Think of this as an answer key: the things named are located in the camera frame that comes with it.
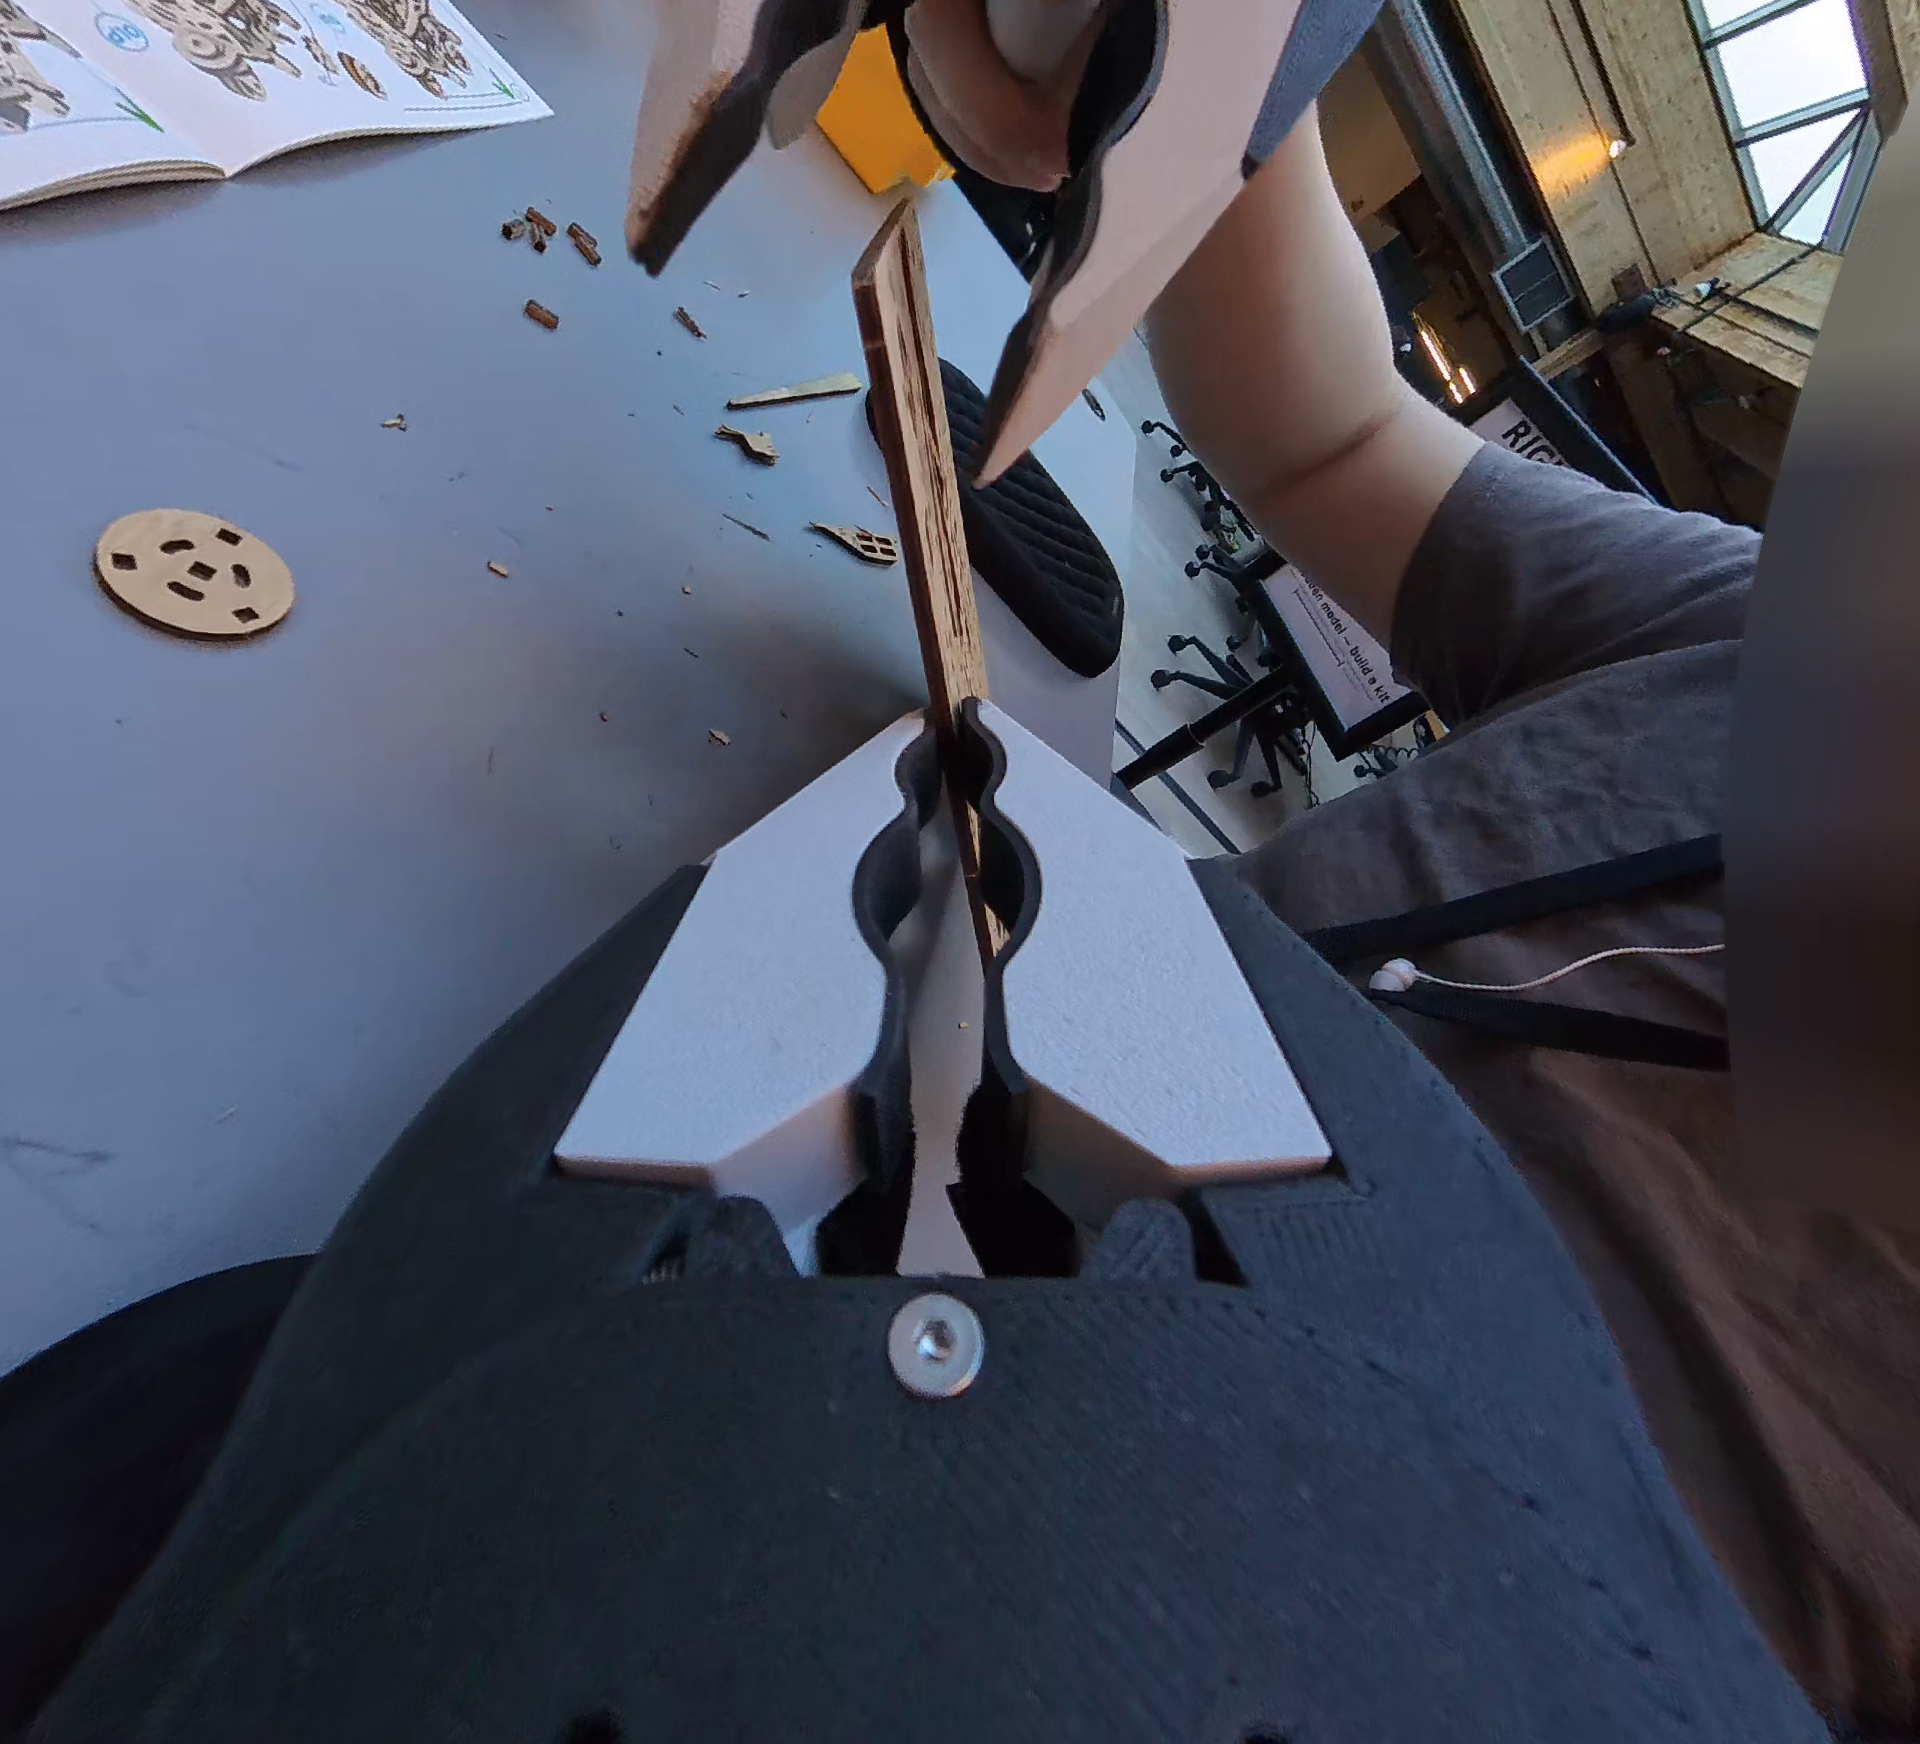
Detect laser-cut wooden parts sheet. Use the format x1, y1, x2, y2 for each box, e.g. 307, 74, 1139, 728
852, 196, 1020, 987

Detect round wooden disc part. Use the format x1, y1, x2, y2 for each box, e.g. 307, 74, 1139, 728
95, 506, 301, 641

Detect row of black office chairs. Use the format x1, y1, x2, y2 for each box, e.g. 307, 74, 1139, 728
1136, 416, 1311, 802

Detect wall air conditioner unit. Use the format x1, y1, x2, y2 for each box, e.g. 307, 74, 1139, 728
1488, 239, 1579, 334

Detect person's right hand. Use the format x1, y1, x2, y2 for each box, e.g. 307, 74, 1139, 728
901, 15, 1108, 193

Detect yellow plastic bin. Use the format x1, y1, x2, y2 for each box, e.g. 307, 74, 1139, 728
615, 0, 956, 196

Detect black framed tag sign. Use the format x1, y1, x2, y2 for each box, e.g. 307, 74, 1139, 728
1256, 364, 1652, 763

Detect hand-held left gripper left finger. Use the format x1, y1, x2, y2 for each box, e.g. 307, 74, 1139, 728
555, 708, 955, 1273

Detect person's grey shirt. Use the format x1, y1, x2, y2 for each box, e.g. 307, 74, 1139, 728
1223, 438, 1920, 1744

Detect illustrated instruction booklet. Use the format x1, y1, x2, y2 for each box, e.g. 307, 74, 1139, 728
0, 0, 555, 214

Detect scattered wooden scraps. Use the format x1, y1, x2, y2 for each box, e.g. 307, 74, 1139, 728
374, 205, 910, 747

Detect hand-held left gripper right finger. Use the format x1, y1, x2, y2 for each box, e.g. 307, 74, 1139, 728
961, 697, 1339, 1240

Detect thin white cord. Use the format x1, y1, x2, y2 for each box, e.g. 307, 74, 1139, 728
1368, 940, 1729, 999

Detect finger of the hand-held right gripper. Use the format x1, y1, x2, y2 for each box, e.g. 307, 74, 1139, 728
974, 0, 1341, 489
626, 0, 963, 279

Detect person's right forearm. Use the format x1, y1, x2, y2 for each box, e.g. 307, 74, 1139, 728
1117, 100, 1490, 673

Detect black lanyard strap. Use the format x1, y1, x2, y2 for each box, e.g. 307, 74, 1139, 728
1303, 835, 1730, 1074

